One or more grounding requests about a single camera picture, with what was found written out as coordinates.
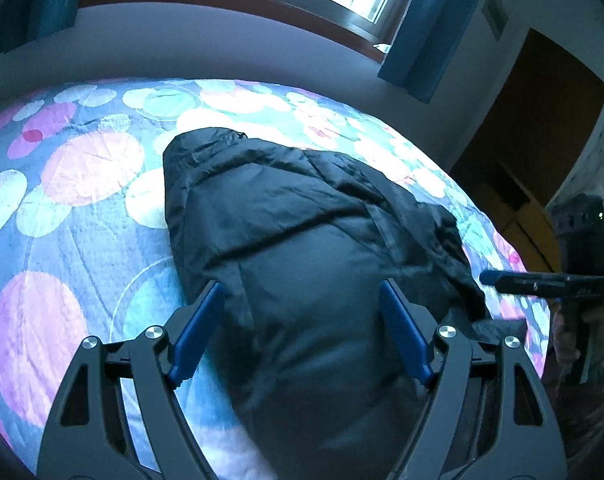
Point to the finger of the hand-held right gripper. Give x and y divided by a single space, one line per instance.
522 282

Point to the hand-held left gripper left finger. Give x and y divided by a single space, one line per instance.
197 330

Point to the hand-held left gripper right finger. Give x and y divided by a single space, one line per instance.
404 330

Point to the black puffer jacket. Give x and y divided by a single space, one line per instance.
302 240

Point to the person's right forearm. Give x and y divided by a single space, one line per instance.
582 420

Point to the person's right hand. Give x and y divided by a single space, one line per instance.
599 322

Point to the cardboard box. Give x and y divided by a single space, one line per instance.
524 220

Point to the dark wooden doorway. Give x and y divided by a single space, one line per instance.
532 125

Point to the circle-printed bedspread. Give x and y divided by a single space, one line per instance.
57 200

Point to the blue curtain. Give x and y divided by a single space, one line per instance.
422 25
32 0

